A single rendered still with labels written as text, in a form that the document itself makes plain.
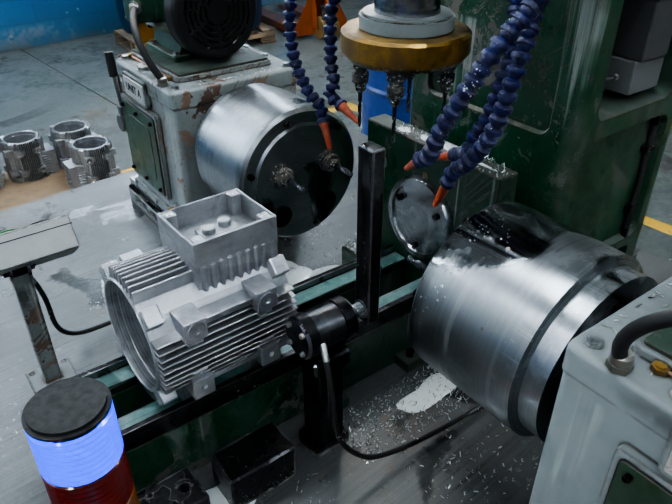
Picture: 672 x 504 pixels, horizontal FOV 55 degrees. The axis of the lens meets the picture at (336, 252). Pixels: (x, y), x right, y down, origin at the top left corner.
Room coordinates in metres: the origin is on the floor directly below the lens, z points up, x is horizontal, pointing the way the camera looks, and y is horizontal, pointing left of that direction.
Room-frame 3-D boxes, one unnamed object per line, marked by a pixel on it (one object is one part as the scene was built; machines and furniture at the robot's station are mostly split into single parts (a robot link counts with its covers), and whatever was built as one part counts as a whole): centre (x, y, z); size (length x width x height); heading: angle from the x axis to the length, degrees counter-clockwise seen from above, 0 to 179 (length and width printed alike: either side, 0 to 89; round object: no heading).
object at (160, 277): (0.70, 0.19, 1.01); 0.20 x 0.19 x 0.19; 128
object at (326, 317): (0.74, -0.15, 0.92); 0.45 x 0.13 x 0.24; 127
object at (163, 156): (1.37, 0.29, 0.99); 0.35 x 0.31 x 0.37; 37
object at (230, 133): (1.17, 0.15, 1.04); 0.37 x 0.25 x 0.25; 37
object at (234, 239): (0.73, 0.15, 1.11); 0.12 x 0.11 x 0.07; 128
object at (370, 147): (0.70, -0.04, 1.12); 0.04 x 0.03 x 0.26; 127
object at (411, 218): (0.94, -0.14, 1.01); 0.15 x 0.02 x 0.15; 37
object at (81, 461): (0.32, 0.19, 1.19); 0.06 x 0.06 x 0.04
